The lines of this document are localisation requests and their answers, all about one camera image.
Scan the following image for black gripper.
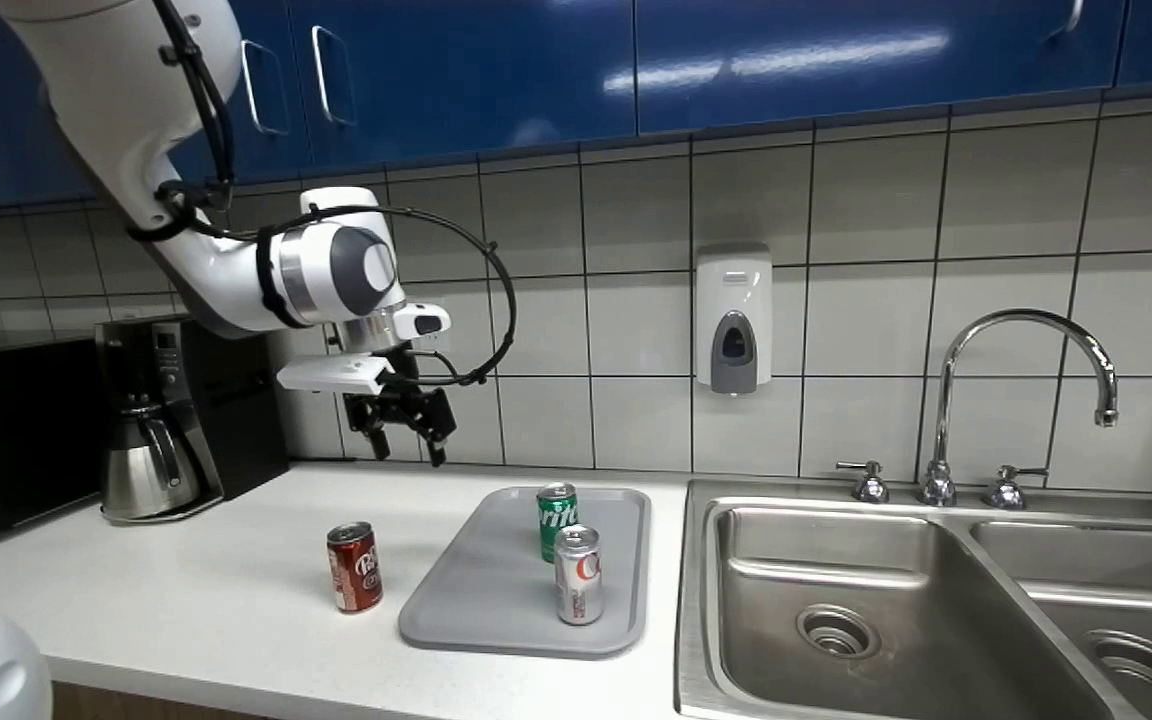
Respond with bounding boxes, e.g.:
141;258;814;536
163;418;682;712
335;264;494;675
338;343;462;470

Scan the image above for red soda can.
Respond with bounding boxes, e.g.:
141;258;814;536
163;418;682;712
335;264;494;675
322;519;388;616

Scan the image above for green soda can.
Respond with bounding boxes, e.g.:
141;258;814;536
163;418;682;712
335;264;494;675
532;478;582;569

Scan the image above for silver soda can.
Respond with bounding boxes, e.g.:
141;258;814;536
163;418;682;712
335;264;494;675
550;519;609;631

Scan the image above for grey plastic tray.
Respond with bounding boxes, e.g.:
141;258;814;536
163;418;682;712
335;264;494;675
394;478;657;662

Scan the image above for black steel coffee maker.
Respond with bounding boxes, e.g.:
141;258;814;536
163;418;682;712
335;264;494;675
91;311;292;529

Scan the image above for steel coffee carafe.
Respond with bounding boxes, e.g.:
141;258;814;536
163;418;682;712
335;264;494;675
99;400;207;529

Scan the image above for wooden lower cabinet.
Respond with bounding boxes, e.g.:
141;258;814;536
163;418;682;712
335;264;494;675
47;675;288;720

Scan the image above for blue upper cabinets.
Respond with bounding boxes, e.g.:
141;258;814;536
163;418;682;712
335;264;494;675
0;0;1152;216

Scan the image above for black microwave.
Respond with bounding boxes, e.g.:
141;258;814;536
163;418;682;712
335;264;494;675
0;336;117;553

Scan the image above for stainless steel double sink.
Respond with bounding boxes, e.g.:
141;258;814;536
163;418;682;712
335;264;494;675
671;474;1152;720

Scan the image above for chrome gooseneck faucet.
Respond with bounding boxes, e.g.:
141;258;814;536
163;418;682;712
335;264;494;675
921;307;1122;510

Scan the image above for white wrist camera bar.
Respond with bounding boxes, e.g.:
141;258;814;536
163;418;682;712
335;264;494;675
272;351;394;400

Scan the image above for white wall soap dispenser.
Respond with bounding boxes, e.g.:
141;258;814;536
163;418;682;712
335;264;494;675
692;249;775;400

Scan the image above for silver cabinet handle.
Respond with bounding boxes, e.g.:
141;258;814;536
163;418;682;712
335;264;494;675
308;18;355;132
234;35;288;140

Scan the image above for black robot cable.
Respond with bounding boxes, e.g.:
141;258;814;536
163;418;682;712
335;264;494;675
121;0;520;393

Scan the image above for chrome faucet handle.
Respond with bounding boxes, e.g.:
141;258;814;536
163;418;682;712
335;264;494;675
979;459;1052;510
830;456;895;506

